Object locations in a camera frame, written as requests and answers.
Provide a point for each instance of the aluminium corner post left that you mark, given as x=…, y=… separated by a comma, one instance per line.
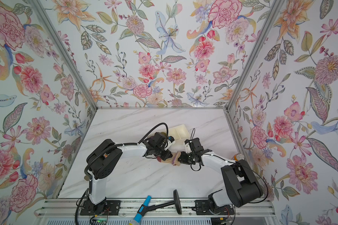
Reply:
x=52, y=33

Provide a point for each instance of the aluminium corner post right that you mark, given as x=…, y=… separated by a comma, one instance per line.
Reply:
x=273, y=13

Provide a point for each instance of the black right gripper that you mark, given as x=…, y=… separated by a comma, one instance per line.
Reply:
x=183, y=158

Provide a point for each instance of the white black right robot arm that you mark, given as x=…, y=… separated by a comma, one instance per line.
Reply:
x=241, y=185

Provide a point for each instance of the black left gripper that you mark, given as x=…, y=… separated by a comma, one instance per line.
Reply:
x=166, y=155

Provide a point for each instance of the cream divided organizer tray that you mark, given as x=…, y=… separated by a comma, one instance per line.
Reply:
x=180, y=134

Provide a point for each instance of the beige pink purple striped sock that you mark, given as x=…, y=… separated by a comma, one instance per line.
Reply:
x=174, y=160

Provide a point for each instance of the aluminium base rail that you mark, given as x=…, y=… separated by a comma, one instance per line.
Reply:
x=62, y=212

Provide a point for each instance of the aluminium corner post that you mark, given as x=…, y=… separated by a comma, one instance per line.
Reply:
x=273, y=13
x=52, y=33

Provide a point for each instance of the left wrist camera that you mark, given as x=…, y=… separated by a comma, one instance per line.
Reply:
x=171, y=140

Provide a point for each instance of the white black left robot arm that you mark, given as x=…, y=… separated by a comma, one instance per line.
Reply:
x=102, y=161

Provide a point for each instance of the blue handled black tool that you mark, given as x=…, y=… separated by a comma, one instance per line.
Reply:
x=145, y=208

